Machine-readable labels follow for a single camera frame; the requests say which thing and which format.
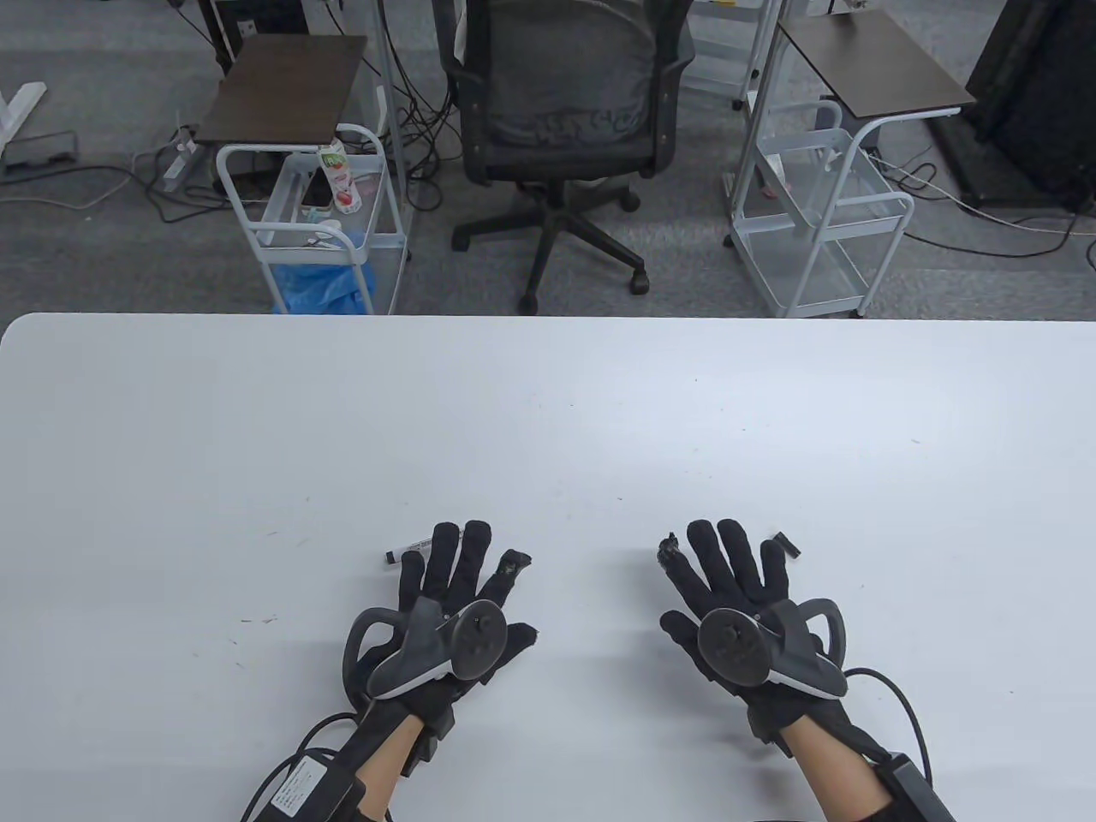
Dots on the white power strip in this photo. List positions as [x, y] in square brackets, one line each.
[180, 163]

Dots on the black cabinet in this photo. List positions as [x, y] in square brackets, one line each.
[1036, 86]

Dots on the person's right hand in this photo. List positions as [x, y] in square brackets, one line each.
[728, 574]

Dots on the brown top side table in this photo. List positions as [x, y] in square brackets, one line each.
[873, 64]
[282, 90]

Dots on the white marker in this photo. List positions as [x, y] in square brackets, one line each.
[415, 546]

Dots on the person's left forearm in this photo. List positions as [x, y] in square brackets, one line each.
[385, 771]

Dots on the person's left hand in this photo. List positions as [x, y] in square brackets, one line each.
[454, 574]

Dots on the white metal post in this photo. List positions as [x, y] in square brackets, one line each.
[762, 77]
[390, 86]

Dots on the blue plastic bag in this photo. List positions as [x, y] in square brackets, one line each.
[321, 287]

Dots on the person's right forearm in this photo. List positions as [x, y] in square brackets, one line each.
[835, 775]

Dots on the white desk foot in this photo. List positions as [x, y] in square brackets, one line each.
[21, 107]

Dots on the black wrist box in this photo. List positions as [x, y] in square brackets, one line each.
[916, 796]

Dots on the black box with white label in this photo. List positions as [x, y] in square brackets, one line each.
[300, 792]

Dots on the black computer tower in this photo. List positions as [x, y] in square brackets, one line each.
[257, 17]

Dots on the black mesh office chair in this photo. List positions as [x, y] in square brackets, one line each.
[556, 94]

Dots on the black phone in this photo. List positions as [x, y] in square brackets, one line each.
[315, 193]

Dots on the black marker cap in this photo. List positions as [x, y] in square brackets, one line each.
[788, 545]

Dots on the grey handheld controller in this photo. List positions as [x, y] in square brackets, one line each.
[475, 638]
[736, 646]

